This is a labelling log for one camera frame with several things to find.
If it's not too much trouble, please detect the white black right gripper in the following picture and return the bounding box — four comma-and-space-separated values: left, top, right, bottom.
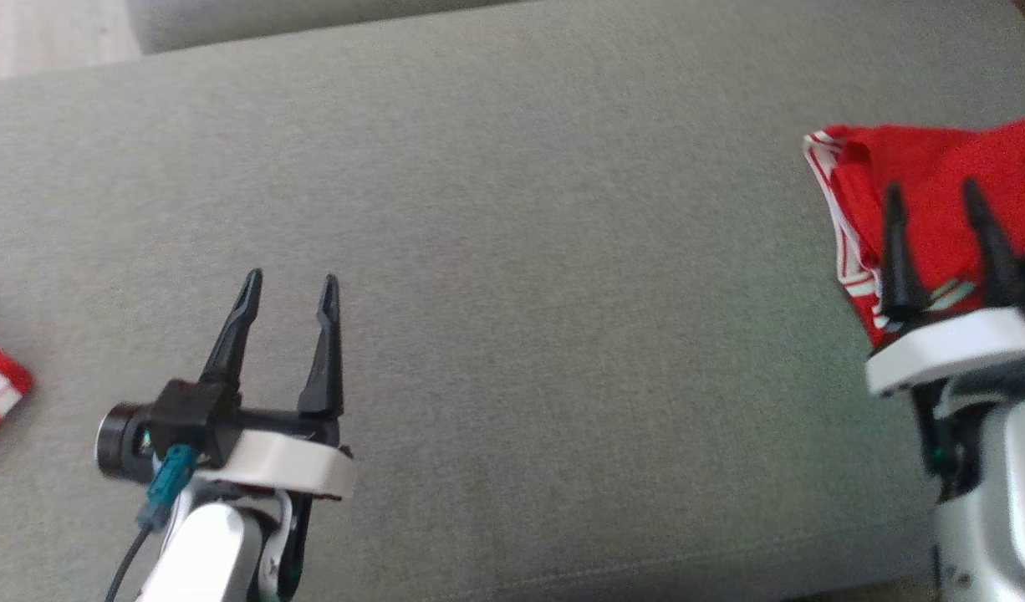
865, 178, 1025, 396

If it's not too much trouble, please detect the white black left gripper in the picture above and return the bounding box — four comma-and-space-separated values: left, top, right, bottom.
195, 268, 356, 503

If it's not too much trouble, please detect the red shirt with white cuffs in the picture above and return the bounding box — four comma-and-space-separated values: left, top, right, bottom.
803, 119, 1025, 349

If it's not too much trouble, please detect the large grey fabric ottoman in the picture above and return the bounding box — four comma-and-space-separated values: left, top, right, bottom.
0, 0, 1025, 602

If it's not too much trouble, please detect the black cable with teal connector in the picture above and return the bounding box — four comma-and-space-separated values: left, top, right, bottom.
105, 443, 199, 602

